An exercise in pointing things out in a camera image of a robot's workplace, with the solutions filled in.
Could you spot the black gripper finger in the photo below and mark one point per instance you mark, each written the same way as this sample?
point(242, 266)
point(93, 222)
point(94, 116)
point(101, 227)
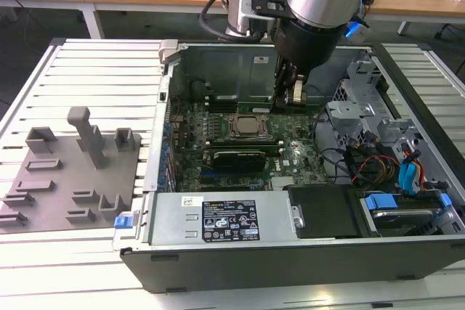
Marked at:
point(298, 90)
point(282, 88)

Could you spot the silver CPU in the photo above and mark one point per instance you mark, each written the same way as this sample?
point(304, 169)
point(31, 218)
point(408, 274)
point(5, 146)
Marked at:
point(250, 125)

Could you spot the silver metal drive cage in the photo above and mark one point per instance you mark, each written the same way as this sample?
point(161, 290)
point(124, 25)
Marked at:
point(348, 114)

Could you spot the green motherboard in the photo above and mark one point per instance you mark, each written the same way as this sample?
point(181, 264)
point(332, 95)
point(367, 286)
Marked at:
point(290, 150)

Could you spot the metal CPU socket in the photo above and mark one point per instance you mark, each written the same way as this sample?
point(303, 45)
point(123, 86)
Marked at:
point(229, 125)

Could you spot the black graphics card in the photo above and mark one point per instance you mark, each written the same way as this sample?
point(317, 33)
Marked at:
point(239, 160)

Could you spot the round black case speaker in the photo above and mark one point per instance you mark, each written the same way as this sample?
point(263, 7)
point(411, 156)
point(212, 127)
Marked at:
point(198, 89)

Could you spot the silver chipset heatsink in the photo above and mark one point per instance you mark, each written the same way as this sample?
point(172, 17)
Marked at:
point(287, 183)

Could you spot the blue expansion slot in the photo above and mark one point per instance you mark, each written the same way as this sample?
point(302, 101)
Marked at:
point(210, 175)

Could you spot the grey case release latch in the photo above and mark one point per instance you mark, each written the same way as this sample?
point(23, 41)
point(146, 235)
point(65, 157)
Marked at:
point(168, 52)

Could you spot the black plastic shroud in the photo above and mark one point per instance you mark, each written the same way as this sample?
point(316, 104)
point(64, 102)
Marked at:
point(319, 212)

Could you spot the hard disk in blue carrier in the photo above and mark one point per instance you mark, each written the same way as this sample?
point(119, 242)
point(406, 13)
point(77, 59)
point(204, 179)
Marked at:
point(403, 215)

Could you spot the grey power supply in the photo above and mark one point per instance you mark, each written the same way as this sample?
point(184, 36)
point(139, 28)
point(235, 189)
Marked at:
point(170, 215)

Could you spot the black open PC case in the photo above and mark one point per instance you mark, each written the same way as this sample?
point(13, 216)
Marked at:
point(290, 270)

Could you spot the blue case latch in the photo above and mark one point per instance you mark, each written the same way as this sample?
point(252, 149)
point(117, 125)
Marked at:
point(123, 221)

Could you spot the grey parts rack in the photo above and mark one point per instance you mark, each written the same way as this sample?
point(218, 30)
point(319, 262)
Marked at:
point(72, 179)

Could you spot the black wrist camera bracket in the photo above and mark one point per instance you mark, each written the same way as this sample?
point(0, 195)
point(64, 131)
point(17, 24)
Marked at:
point(269, 7)

